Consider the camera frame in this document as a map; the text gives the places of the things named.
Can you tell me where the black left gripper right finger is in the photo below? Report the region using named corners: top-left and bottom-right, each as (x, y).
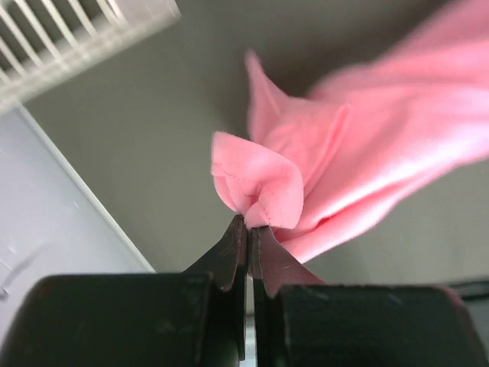
top-left (248, 226), bottom-right (325, 366)

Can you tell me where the pink t shirt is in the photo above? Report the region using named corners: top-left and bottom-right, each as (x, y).
top-left (211, 1), bottom-right (488, 262)

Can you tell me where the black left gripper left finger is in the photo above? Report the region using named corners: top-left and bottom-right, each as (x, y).
top-left (184, 215), bottom-right (248, 362)

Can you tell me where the white file organizer rack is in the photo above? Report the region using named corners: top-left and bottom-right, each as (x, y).
top-left (1, 1), bottom-right (181, 112)

